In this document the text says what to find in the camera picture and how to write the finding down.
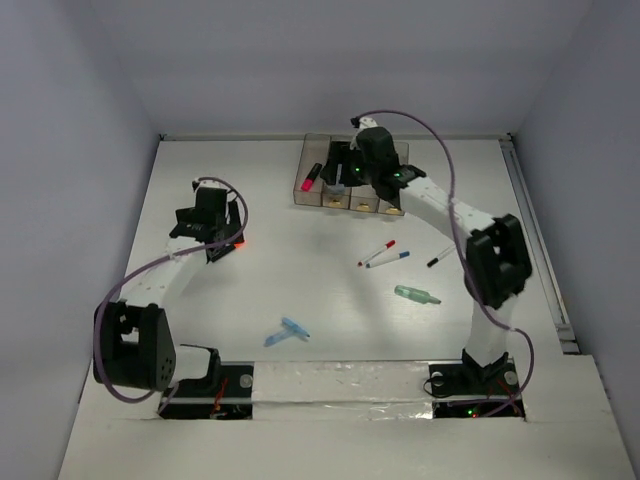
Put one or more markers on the red cap whiteboard marker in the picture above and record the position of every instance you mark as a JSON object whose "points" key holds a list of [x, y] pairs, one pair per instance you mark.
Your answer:
{"points": [[386, 246]]}

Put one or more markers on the blue transparent utility knife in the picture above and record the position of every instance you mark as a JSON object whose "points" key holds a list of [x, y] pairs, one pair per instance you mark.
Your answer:
{"points": [[294, 328]]}

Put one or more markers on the clear four-compartment organizer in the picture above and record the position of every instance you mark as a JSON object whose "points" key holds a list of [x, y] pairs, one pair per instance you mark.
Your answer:
{"points": [[361, 199]]}

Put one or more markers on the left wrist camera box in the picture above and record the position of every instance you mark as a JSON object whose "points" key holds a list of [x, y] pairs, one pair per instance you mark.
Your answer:
{"points": [[200, 184]]}

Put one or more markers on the clear paperclip jar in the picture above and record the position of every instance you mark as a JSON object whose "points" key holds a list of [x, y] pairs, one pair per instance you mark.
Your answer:
{"points": [[337, 189]]}

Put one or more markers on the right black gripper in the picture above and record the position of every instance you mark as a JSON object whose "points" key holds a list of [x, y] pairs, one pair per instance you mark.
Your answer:
{"points": [[340, 152]]}

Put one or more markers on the blue cap whiteboard marker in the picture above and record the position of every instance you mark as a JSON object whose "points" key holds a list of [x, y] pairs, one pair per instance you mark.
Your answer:
{"points": [[386, 260]]}

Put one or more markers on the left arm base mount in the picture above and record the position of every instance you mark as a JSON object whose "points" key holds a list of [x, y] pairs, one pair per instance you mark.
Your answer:
{"points": [[227, 398]]}

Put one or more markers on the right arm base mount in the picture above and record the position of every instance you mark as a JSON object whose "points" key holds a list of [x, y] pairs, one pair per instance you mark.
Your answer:
{"points": [[456, 393]]}

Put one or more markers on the pink black highlighter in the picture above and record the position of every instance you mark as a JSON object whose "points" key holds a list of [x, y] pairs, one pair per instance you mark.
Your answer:
{"points": [[311, 177]]}

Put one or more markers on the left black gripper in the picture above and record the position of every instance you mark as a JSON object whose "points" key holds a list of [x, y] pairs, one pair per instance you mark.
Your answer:
{"points": [[232, 227]]}

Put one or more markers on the black cap whiteboard marker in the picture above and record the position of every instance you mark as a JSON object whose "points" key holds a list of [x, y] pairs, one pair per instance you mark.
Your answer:
{"points": [[441, 255]]}

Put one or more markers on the light blue utility knife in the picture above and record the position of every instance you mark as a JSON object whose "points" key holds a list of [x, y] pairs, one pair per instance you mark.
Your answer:
{"points": [[277, 337]]}

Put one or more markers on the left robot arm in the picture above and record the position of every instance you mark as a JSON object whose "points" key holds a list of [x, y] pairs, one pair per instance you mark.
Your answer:
{"points": [[133, 346]]}

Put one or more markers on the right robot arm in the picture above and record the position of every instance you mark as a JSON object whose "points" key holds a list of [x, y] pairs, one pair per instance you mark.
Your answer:
{"points": [[492, 250]]}

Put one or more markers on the aluminium rail right edge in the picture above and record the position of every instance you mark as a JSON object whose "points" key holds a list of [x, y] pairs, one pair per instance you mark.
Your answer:
{"points": [[540, 257]]}

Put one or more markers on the green transparent utility knife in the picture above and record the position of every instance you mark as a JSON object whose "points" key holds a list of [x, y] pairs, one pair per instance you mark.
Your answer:
{"points": [[416, 295]]}

